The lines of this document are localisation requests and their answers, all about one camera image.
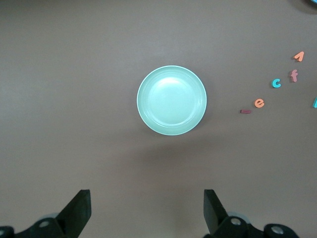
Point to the teal foam letter c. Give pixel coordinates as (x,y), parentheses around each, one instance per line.
(275,83)

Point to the orange foam letter e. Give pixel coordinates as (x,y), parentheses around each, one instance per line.
(259,102)

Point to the dark red foam letter l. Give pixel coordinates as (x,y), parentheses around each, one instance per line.
(245,111)

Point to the red foam letter f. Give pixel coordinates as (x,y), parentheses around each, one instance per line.
(293,75)

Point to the teal foam letter p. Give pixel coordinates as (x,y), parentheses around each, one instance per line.
(315,102)

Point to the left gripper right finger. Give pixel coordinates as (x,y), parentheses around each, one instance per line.
(218,223)

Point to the orange foam letter v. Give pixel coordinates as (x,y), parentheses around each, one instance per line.
(299,57)

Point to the blue plate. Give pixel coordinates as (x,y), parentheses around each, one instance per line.
(311,0)

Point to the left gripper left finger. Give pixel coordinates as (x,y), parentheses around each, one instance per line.
(71,218)

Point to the pale green plate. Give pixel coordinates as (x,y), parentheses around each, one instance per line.
(171,100)

